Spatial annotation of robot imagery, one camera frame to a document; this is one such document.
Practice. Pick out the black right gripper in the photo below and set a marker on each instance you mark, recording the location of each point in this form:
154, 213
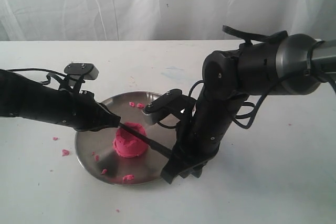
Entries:
200, 140

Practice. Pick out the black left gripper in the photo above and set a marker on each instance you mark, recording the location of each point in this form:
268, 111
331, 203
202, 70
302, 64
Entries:
85, 114

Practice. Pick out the pink dough lump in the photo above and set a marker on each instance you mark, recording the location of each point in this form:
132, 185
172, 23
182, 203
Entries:
127, 145

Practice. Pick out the round steel plate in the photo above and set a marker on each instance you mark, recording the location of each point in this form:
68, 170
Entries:
114, 155

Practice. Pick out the black knife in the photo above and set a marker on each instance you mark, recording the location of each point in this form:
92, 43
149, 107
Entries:
151, 143

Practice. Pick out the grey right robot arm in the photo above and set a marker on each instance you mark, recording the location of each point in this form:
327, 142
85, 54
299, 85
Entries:
285, 65

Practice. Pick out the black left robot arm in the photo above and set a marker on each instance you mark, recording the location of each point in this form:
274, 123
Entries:
28, 99

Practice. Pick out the pink sand crumb large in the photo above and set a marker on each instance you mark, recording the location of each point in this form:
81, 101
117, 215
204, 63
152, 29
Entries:
65, 152

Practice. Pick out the white backdrop curtain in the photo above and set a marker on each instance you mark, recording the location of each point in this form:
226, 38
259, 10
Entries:
162, 19

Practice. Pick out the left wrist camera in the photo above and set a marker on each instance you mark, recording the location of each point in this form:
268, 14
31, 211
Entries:
87, 70

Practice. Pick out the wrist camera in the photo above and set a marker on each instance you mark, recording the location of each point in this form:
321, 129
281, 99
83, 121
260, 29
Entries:
157, 110
87, 70

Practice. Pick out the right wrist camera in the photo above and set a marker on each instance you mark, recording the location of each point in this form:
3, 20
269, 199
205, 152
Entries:
157, 110

